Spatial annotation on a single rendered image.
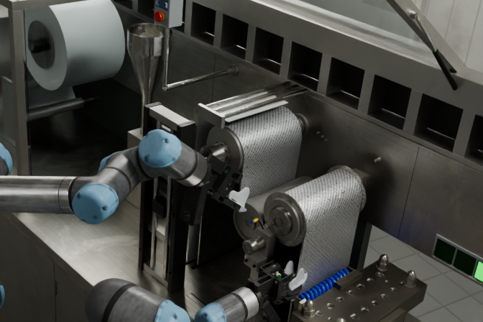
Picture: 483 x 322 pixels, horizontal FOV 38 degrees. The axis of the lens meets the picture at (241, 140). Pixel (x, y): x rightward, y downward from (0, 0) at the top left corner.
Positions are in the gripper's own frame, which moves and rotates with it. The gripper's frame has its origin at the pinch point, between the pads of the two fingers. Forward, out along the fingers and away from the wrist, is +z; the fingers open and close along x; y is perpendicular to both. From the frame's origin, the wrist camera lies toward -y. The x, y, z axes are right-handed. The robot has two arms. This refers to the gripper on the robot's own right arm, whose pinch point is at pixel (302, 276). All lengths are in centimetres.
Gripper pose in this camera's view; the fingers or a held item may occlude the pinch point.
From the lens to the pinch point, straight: 191.4
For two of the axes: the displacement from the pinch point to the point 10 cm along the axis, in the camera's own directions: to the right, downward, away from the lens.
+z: 7.2, -2.5, 6.5
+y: 0.9, -8.9, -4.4
